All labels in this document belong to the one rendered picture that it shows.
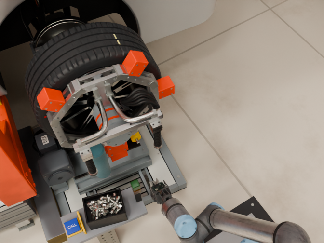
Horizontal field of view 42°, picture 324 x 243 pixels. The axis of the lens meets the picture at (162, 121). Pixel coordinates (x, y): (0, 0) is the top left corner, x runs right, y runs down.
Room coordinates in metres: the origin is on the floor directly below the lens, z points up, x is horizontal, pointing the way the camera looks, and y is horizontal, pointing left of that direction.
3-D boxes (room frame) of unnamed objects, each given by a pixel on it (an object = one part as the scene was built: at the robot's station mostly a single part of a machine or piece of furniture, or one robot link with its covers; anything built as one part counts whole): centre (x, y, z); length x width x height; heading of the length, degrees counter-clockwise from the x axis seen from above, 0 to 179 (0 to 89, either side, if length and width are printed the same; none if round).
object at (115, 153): (1.19, 0.28, 0.48); 0.16 x 0.12 x 0.17; 21
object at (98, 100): (1.01, 0.32, 1.03); 0.19 x 0.18 x 0.11; 21
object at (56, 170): (1.26, 0.70, 0.26); 0.42 x 0.18 x 0.35; 21
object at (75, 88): (1.16, 0.27, 0.85); 0.54 x 0.07 x 0.54; 111
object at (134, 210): (0.77, 0.34, 0.44); 0.43 x 0.17 x 0.03; 111
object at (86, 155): (0.91, 0.35, 0.93); 0.09 x 0.05 x 0.05; 21
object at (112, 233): (0.76, 0.37, 0.21); 0.10 x 0.10 x 0.42; 21
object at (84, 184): (1.30, 0.38, 0.13); 0.50 x 0.36 x 0.10; 111
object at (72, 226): (0.71, 0.50, 0.47); 0.07 x 0.07 x 0.02; 21
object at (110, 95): (1.08, 0.13, 1.03); 0.19 x 0.18 x 0.11; 21
